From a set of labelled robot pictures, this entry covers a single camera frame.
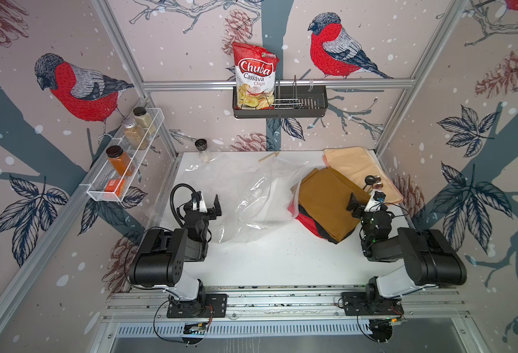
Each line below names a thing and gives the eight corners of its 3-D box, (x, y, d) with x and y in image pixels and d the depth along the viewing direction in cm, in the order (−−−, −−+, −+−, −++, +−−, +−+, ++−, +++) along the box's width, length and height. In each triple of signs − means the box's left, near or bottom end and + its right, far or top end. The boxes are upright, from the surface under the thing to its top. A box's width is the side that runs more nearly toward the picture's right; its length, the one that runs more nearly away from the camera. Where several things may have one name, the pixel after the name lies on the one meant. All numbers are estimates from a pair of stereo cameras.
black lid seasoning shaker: (199, 162, 119) (193, 147, 110) (201, 154, 123) (196, 138, 114) (209, 162, 119) (204, 147, 110) (211, 154, 123) (206, 138, 114)
